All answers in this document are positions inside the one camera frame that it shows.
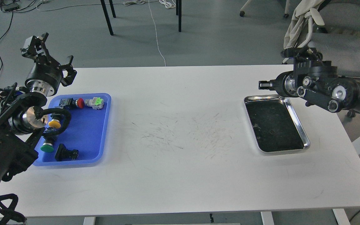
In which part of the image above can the white floor cable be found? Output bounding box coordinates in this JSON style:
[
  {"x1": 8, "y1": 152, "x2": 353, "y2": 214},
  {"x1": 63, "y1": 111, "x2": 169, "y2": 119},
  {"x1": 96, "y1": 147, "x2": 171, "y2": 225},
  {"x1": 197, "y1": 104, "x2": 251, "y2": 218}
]
[{"x1": 123, "y1": 0, "x2": 177, "y2": 67}]

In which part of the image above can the blue plastic tray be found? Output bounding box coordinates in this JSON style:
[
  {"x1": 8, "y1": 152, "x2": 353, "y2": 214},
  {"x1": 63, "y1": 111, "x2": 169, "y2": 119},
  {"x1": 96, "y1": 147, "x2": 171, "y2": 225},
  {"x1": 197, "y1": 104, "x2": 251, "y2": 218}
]
[{"x1": 34, "y1": 93, "x2": 112, "y2": 168}]

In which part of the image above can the black table leg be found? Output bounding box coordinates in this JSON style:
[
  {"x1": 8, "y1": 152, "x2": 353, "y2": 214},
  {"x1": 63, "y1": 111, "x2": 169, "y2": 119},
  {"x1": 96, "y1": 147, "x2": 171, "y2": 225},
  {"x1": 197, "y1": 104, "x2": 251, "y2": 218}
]
[
  {"x1": 100, "y1": 0, "x2": 116, "y2": 36},
  {"x1": 175, "y1": 0, "x2": 182, "y2": 33}
]

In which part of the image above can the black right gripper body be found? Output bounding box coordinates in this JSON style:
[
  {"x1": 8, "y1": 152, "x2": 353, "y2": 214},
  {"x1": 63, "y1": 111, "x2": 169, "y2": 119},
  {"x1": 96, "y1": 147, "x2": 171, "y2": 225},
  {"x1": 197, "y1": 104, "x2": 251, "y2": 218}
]
[{"x1": 274, "y1": 71, "x2": 295, "y2": 98}]

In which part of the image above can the yellow push button switch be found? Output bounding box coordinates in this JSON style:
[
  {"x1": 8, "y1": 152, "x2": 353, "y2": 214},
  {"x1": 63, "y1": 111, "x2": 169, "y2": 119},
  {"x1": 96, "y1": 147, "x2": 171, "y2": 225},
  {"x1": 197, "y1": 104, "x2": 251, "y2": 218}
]
[{"x1": 48, "y1": 113, "x2": 63, "y2": 129}]

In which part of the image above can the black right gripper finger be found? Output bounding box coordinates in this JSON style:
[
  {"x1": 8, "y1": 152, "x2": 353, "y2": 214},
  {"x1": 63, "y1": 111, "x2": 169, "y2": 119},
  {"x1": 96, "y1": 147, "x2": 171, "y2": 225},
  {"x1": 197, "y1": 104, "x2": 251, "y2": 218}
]
[{"x1": 259, "y1": 81, "x2": 276, "y2": 91}]

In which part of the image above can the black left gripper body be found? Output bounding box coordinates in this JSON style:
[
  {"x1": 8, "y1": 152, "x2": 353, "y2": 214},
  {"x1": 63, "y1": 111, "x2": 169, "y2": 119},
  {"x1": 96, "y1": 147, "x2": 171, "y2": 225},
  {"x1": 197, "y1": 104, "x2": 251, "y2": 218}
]
[{"x1": 25, "y1": 63, "x2": 63, "y2": 97}]

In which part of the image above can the black table leg left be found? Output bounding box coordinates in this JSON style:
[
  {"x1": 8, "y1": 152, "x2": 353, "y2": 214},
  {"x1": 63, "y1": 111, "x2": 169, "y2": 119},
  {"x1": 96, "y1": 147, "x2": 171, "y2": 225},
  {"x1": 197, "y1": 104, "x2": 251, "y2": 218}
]
[{"x1": 100, "y1": 0, "x2": 116, "y2": 36}]

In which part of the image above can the black plug component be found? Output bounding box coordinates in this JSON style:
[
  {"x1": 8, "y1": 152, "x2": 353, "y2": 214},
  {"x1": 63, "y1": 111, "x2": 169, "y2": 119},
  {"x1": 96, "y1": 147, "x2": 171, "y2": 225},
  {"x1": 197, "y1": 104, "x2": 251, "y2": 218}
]
[{"x1": 54, "y1": 143, "x2": 79, "y2": 162}]

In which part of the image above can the red push button switch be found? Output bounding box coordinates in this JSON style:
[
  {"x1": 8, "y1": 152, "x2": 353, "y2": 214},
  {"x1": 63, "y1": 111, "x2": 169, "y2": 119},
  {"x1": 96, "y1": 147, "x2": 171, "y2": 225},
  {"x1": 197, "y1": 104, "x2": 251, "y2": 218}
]
[{"x1": 58, "y1": 98, "x2": 85, "y2": 110}]

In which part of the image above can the green push button switch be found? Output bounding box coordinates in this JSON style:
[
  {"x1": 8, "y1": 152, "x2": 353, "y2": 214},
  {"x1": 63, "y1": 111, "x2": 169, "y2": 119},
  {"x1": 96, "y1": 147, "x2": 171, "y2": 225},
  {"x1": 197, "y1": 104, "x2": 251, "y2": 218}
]
[{"x1": 40, "y1": 136, "x2": 56, "y2": 153}]

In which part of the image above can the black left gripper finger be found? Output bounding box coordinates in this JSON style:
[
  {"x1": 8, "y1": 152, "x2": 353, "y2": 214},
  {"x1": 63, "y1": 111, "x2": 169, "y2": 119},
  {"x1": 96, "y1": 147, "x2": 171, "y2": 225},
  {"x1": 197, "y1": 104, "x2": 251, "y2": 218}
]
[
  {"x1": 21, "y1": 32, "x2": 57, "y2": 67},
  {"x1": 58, "y1": 56, "x2": 77, "y2": 87}
]

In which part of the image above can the black table leg right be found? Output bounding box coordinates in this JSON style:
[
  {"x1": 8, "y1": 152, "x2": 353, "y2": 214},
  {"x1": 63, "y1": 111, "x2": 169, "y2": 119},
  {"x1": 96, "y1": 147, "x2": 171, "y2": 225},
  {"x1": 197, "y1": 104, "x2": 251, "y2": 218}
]
[{"x1": 175, "y1": 0, "x2": 182, "y2": 33}]

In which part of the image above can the grey office chair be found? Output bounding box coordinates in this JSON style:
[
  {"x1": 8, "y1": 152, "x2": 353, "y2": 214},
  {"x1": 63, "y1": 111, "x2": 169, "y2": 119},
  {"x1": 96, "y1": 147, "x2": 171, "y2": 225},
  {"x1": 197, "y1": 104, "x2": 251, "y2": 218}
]
[{"x1": 295, "y1": 0, "x2": 360, "y2": 78}]

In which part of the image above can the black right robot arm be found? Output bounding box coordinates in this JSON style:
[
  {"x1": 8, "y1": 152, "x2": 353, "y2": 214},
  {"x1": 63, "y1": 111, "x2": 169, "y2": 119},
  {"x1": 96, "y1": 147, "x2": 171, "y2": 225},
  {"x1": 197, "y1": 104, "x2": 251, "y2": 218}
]
[{"x1": 258, "y1": 46, "x2": 360, "y2": 114}]

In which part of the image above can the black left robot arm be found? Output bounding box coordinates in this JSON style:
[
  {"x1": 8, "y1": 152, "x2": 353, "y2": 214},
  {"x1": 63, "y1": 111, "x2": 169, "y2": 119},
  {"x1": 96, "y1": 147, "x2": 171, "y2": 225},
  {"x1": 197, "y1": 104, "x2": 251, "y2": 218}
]
[{"x1": 0, "y1": 33, "x2": 77, "y2": 225}]

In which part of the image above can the silver metal tray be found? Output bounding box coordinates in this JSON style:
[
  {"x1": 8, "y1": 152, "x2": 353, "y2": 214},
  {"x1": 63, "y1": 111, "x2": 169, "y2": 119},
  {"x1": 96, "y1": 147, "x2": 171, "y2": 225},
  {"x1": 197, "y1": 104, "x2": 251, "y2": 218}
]
[{"x1": 244, "y1": 94, "x2": 311, "y2": 154}]

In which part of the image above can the beige jacket on chair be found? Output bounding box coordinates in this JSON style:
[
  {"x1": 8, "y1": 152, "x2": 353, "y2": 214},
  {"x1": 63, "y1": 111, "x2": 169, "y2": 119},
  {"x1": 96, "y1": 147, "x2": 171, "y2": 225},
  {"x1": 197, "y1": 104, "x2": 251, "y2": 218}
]
[{"x1": 283, "y1": 0, "x2": 323, "y2": 50}]

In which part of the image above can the green grey connector switch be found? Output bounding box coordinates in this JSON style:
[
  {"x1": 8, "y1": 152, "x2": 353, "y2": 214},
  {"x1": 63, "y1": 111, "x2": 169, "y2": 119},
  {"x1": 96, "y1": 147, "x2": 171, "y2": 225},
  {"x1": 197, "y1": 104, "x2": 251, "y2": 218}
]
[{"x1": 84, "y1": 97, "x2": 104, "y2": 110}]

